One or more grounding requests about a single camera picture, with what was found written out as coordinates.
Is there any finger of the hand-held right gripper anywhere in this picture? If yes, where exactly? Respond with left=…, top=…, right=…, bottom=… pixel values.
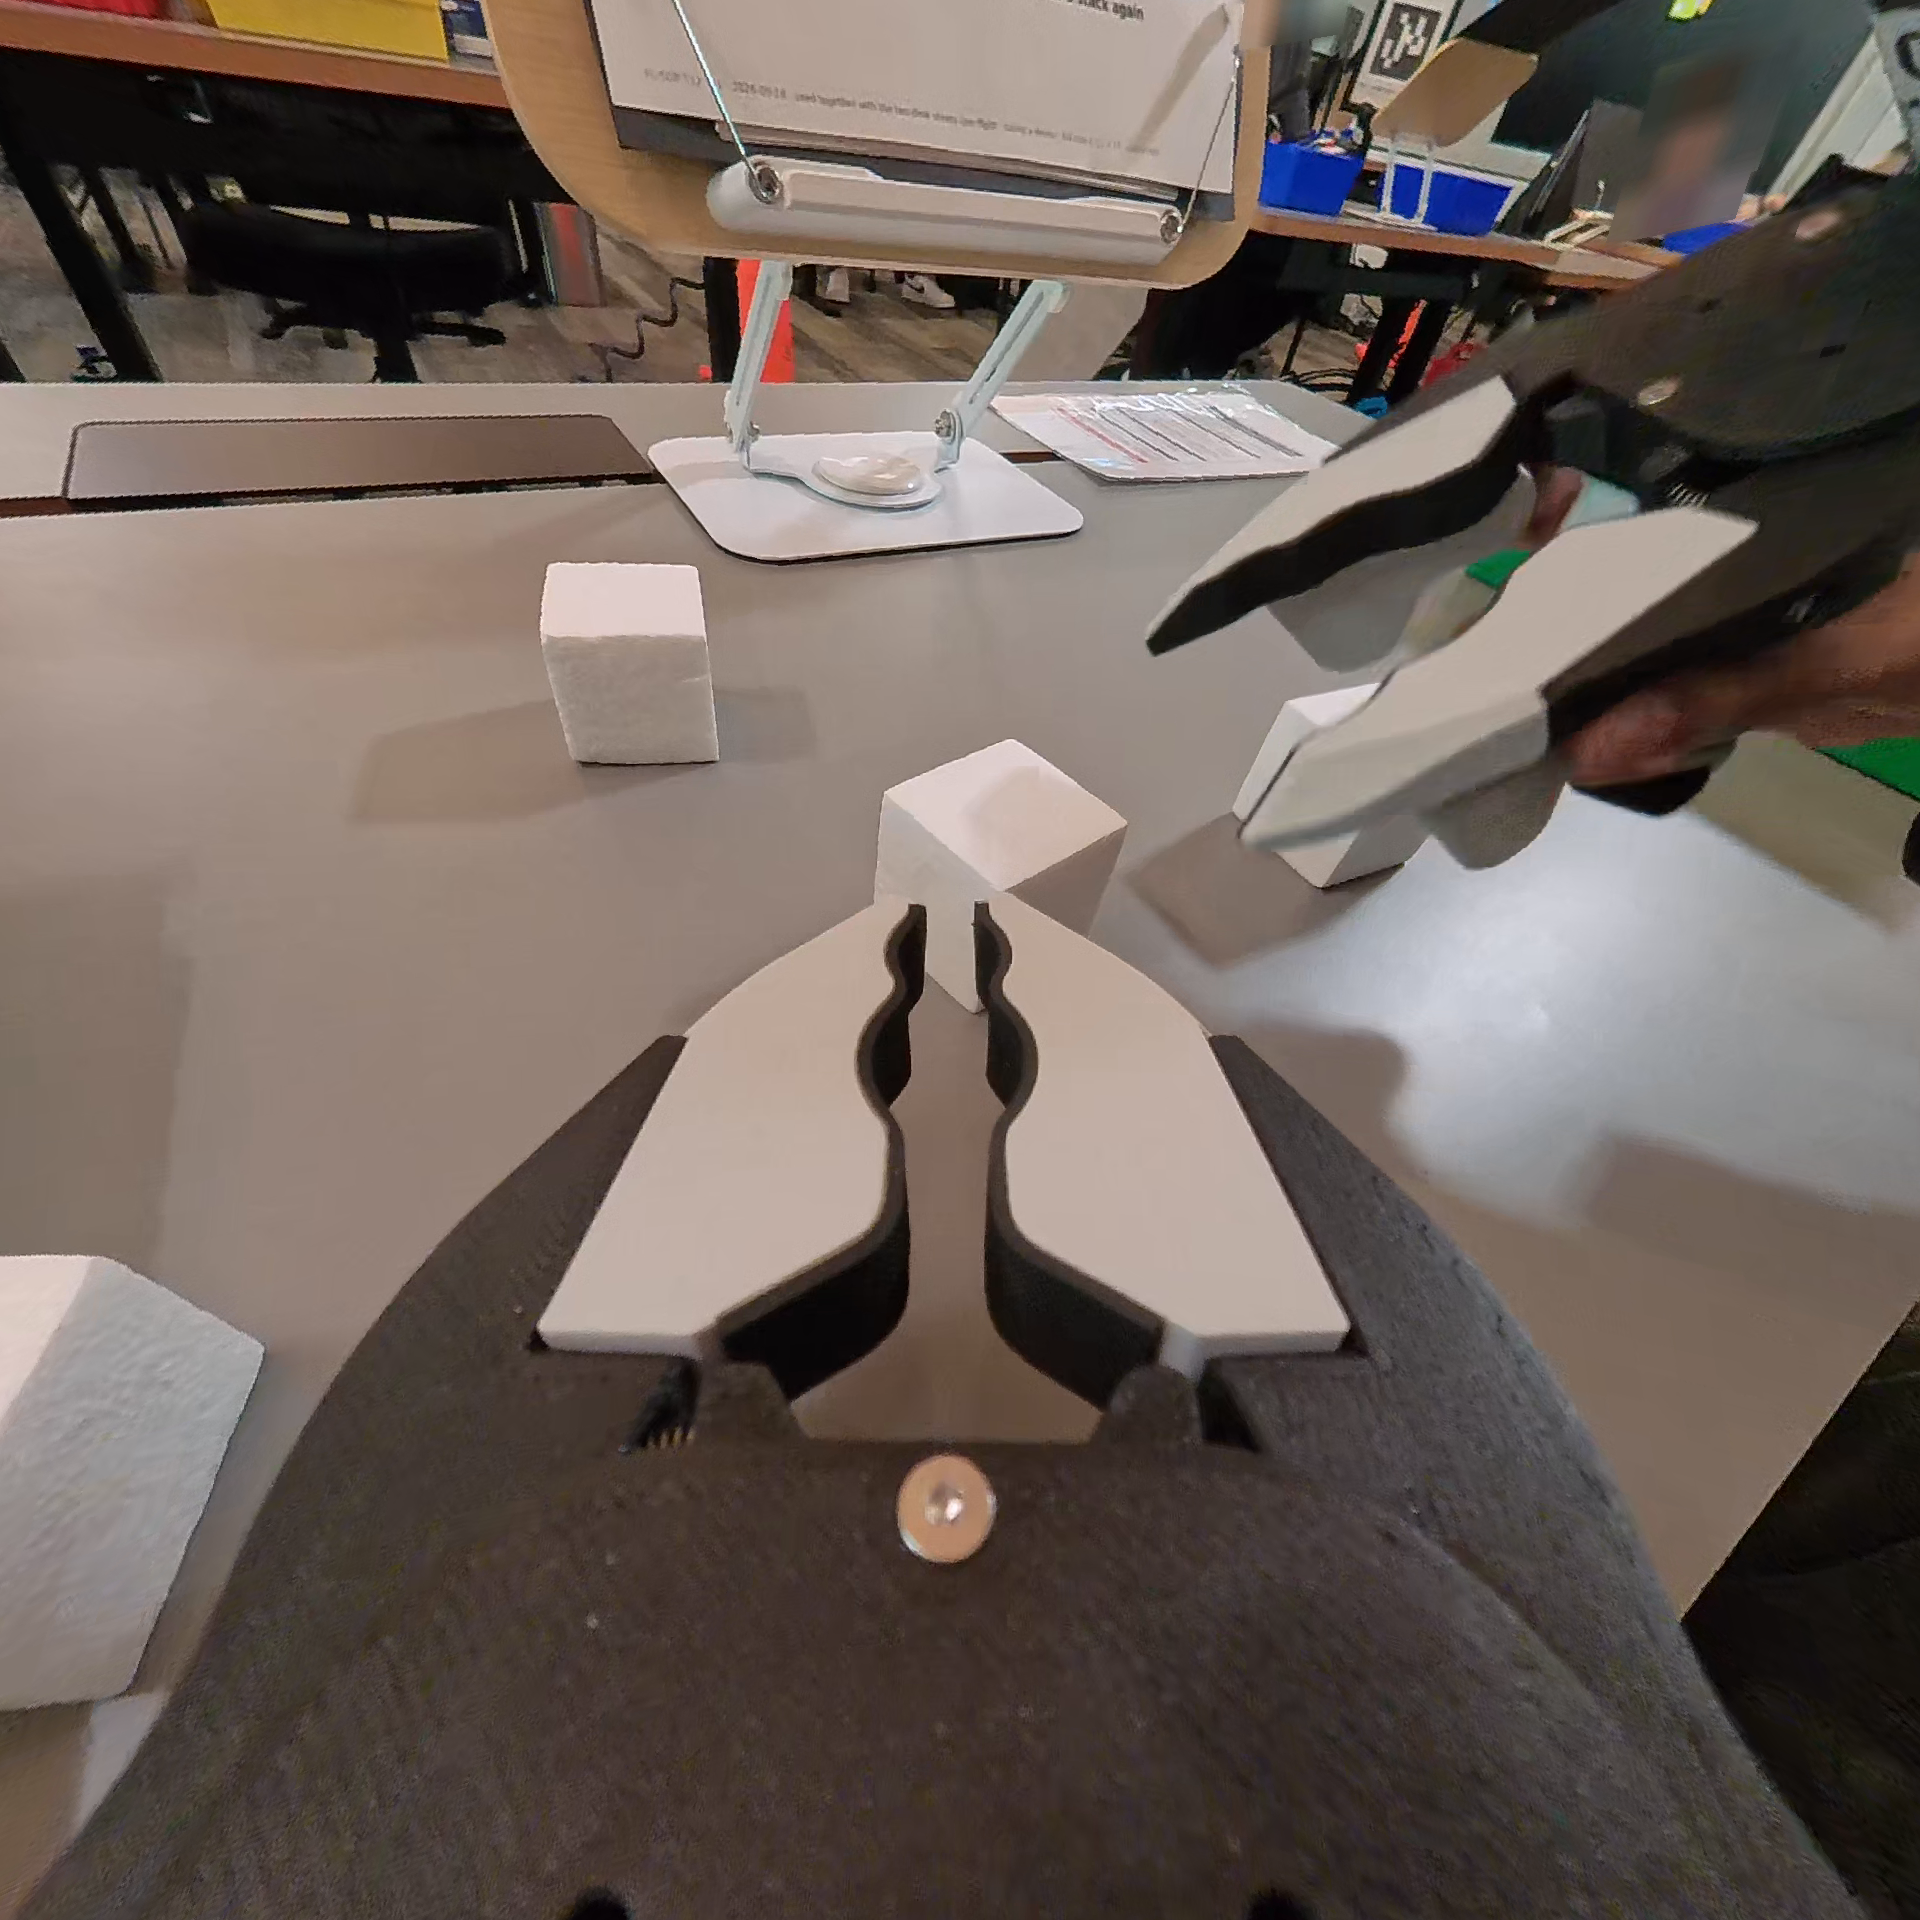
left=1143, top=374, right=1543, bottom=671
left=1240, top=508, right=1760, bottom=873

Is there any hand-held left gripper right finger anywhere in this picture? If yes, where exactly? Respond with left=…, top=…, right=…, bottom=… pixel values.
left=971, top=893, right=1356, bottom=1414

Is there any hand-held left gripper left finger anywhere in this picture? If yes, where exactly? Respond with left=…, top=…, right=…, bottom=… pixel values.
left=536, top=897, right=932, bottom=1401

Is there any white foam cube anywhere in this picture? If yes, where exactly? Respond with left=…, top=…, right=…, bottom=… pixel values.
left=1233, top=685, right=1434, bottom=892
left=539, top=561, right=721, bottom=767
left=0, top=1255, right=268, bottom=1715
left=873, top=739, right=1130, bottom=1017

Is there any wooden background desk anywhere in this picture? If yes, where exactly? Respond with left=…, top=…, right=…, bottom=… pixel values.
left=1252, top=201, right=1671, bottom=291
left=0, top=28, right=514, bottom=110

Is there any person's right hand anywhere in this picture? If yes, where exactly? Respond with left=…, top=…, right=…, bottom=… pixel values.
left=1558, top=596, right=1920, bottom=819

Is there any clear plastic bag with sheet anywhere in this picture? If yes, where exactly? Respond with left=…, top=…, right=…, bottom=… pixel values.
left=992, top=382, right=1339, bottom=485

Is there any row of blue bins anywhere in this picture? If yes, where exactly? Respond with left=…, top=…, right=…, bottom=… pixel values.
left=1260, top=135, right=1518, bottom=227

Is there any document stand with wooden board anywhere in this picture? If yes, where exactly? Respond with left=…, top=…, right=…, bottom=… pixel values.
left=488, top=0, right=1273, bottom=567

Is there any green storage bin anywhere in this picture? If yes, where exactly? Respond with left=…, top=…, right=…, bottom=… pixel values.
left=1464, top=546, right=1920, bottom=806

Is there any black and white marker sign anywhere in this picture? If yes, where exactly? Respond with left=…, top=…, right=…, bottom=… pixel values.
left=1372, top=0, right=1451, bottom=94

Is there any printed instruction sheet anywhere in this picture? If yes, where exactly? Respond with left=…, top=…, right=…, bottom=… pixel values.
left=587, top=0, right=1244, bottom=197

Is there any person's black clothing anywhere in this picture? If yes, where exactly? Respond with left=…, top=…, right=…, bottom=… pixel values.
left=1681, top=1306, right=1920, bottom=1920

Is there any black office chair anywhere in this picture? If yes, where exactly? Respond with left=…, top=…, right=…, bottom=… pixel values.
left=186, top=201, right=521, bottom=386

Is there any yellow storage bin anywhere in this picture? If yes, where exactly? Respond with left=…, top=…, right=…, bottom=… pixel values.
left=201, top=0, right=454, bottom=63

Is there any dark desk cable flap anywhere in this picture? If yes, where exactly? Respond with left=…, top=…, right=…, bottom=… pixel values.
left=67, top=417, right=657, bottom=502

